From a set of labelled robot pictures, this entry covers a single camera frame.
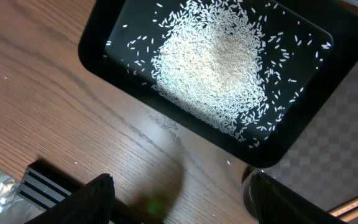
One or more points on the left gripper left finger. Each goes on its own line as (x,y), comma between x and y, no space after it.
(92,204)

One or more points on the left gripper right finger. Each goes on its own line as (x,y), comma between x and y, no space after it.
(275,203)

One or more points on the wooden chopstick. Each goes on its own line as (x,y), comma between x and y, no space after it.
(344,208)
(350,215)

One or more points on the brown serving tray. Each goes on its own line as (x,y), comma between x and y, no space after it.
(322,164)

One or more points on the pile of rice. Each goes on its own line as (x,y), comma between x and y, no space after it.
(215,61)

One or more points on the black rectangular tray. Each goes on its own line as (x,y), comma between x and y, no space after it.
(322,37)

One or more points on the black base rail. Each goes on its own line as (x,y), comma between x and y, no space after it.
(45,185)

